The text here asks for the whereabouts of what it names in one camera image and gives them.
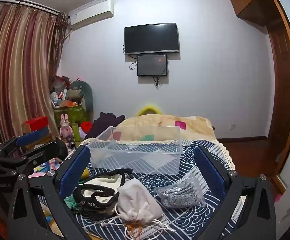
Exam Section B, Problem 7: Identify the dark clothing pile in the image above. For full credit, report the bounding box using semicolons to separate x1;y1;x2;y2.
85;112;126;140

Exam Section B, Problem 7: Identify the green cloth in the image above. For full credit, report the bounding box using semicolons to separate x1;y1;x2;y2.
64;195;82;211

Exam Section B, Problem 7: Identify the striped brown curtain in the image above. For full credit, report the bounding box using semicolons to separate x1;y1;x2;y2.
0;2;69;142

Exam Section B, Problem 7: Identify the red cloth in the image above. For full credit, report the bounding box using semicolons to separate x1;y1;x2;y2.
81;121;93;133

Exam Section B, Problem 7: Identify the plastic bag of silver scrubbers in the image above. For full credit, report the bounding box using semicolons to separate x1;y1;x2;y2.
154;172;206;208

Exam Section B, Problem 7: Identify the clear plastic storage bin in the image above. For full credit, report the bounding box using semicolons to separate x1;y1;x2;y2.
87;125;183;175

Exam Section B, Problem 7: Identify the green gift bag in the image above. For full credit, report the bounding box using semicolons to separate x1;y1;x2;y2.
53;104;88;128

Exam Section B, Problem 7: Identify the cream bag with black trim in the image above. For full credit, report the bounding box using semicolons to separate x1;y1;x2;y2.
72;168;133;218

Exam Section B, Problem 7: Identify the pink bunny plush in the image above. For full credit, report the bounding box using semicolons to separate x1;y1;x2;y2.
60;114;74;139

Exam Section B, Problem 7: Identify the small black wall monitor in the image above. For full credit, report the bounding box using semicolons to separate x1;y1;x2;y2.
137;53;168;77

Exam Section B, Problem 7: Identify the white drawstring pouch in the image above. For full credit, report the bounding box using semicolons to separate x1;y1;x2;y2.
101;179;176;233

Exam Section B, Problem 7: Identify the red box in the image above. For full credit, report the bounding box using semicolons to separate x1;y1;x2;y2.
22;116;49;133

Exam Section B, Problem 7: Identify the wooden overhead cabinet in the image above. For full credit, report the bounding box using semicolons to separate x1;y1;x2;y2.
229;0;276;27

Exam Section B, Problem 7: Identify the black wall television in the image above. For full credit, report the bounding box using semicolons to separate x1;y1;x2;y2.
124;23;180;55

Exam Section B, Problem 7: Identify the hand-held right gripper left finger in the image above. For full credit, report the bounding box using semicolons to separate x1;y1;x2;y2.
7;145;93;240

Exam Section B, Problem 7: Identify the yellow curved cushion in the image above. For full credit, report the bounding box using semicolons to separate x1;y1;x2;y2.
137;104;166;117

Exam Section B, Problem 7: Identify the green cylinder tube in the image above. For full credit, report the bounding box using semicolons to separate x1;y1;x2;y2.
71;123;82;142

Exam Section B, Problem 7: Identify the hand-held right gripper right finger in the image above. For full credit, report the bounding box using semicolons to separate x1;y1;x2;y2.
194;145;277;240

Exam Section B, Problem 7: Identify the pile of toys and boxes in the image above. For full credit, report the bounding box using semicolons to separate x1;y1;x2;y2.
50;76;85;108

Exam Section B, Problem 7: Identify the white curtain rail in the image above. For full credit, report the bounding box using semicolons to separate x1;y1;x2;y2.
0;0;61;14

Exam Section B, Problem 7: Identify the colourful printed mat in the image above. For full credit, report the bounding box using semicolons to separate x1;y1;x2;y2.
34;158;63;173

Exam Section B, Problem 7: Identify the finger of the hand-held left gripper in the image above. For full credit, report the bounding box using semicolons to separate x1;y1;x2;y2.
0;129;50;161
0;138;69;174

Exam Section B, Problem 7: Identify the orange thread tassel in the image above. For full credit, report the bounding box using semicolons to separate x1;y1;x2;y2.
124;226;146;240

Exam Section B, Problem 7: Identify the beige printed blanket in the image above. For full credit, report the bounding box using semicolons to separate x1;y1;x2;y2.
114;114;217;143

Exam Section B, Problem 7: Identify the wooden door frame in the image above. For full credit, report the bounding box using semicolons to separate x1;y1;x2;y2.
267;0;290;194

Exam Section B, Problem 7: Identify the white air conditioner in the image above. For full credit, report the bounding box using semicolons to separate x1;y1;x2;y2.
68;0;114;29

